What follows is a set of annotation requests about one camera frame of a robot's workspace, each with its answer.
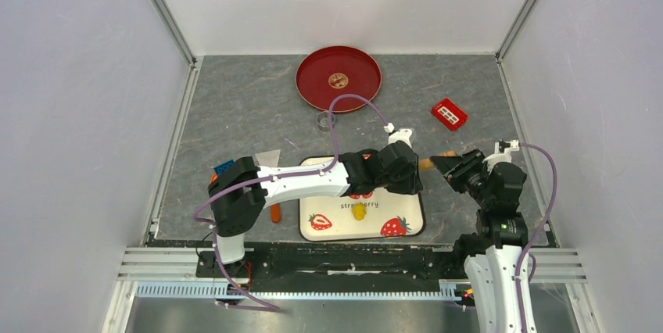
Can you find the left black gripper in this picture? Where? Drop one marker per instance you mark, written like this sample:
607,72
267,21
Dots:
412,184

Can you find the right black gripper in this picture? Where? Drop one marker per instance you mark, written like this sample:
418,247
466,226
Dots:
471,159

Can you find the yellow dough lump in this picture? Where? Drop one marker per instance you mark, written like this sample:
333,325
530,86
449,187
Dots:
359,211

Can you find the white strawberry tray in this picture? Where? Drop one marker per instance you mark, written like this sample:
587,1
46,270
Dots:
379,214

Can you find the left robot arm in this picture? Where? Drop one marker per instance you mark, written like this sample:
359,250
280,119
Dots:
238,195

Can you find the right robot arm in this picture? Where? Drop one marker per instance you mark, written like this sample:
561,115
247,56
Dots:
494,257

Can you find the red toy block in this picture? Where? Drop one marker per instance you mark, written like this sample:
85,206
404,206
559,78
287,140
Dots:
449,114

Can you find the round metal cookie cutter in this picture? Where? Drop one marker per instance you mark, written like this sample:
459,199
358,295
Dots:
325,121

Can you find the round red tray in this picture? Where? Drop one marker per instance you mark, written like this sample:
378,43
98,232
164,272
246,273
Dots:
338,70

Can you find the blue toy brick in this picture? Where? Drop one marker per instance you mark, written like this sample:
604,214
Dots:
221,168

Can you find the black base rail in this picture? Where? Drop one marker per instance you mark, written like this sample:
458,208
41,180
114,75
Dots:
338,267

